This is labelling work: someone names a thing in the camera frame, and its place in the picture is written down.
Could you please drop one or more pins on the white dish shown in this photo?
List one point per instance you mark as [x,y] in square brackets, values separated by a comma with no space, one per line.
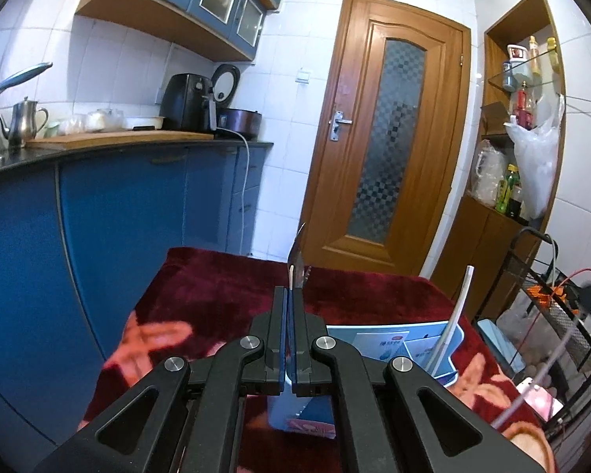
[145,121]

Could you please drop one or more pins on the steel kettle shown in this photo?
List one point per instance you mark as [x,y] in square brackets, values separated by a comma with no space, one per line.
[24,120]

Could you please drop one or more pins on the blue kitchen base cabinet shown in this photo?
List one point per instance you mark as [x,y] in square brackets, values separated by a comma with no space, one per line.
[128,217]

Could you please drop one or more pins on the wooden shelf niche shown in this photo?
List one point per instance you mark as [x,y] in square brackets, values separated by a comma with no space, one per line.
[473,256]

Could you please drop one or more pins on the black countertop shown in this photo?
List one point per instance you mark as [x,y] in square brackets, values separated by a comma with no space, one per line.
[10,162]

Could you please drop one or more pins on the wooden cutting board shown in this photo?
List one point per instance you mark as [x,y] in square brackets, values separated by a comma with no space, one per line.
[118,139]

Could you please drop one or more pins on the clear plastic bag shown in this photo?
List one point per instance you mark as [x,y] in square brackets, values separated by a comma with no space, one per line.
[517,325]

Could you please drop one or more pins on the pink object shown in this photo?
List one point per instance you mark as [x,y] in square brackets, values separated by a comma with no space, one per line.
[541,399]

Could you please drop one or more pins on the steel wok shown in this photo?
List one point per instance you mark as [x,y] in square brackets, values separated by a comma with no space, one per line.
[19,76]

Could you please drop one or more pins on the floral plush blanket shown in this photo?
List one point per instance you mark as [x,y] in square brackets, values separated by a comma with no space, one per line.
[216,286]

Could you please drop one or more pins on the light blue utensil holder box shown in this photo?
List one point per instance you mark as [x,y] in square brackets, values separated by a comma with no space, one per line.
[423,331]

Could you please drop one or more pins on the black air fryer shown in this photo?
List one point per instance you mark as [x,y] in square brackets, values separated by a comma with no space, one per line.
[184,103]

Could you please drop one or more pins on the rice cooker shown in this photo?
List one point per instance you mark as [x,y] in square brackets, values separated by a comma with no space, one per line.
[241,120]

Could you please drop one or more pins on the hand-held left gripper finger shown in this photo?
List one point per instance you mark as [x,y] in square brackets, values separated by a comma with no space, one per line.
[292,350]
[281,345]

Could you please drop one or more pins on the white plastic bag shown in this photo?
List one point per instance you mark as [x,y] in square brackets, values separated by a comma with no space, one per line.
[537,167]

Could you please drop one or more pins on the wooden door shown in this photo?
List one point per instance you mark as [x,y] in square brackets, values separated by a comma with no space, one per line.
[359,108]

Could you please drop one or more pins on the silver table knife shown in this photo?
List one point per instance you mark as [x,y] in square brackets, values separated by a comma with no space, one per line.
[299,261]

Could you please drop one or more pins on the white light switch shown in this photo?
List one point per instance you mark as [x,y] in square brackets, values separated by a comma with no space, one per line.
[303,76]

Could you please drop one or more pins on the white plastic jug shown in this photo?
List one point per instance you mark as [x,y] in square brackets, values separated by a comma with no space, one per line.
[487,172]

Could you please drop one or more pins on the green bottle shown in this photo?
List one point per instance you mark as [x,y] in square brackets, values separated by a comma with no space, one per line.
[506,189]

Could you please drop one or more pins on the red bottle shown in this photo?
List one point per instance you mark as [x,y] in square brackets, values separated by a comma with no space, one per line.
[524,108]

